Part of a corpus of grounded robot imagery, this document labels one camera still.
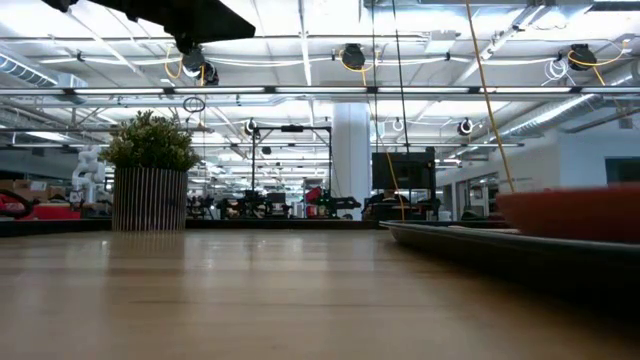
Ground black hanging cable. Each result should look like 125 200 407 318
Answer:
370 0 379 154
391 0 412 154

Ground orange round plate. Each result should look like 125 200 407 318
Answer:
496 183 640 245

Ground white building column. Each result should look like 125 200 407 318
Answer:
331 102 372 221

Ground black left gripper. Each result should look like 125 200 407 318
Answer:
159 0 256 55

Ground black aluminium table frame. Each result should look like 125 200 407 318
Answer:
0 218 384 237

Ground black metal rig frame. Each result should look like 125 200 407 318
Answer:
250 124 334 220

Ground yellow hanging cable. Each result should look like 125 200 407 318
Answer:
464 0 516 195

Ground long ceiling light strip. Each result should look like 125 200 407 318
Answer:
0 85 640 96

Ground small plant in striped pot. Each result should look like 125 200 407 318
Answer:
98 109 202 232

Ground silver ventilation duct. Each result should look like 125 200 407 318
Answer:
0 52 90 92
492 92 640 142

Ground black rectangular serving tray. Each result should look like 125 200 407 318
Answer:
378 219 640 314

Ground black monitor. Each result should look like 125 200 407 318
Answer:
371 151 437 191

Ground red bin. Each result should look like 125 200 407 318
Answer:
19 202 82 222

